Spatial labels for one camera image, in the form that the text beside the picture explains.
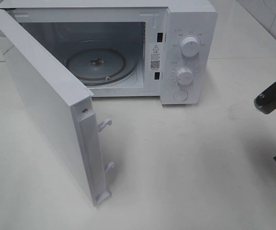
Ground white microwave oven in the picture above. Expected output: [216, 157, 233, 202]
[0, 0, 218, 104]

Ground white warning label sticker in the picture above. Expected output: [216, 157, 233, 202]
[148, 43, 164, 71]

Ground white microwave door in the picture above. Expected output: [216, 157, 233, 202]
[0, 10, 114, 206]

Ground glass microwave turntable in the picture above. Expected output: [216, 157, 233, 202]
[66, 48, 138, 86]

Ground white microwave knob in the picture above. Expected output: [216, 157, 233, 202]
[180, 35, 200, 58]
[176, 68, 194, 85]

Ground white round door button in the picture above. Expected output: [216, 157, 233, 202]
[173, 90, 188, 102]

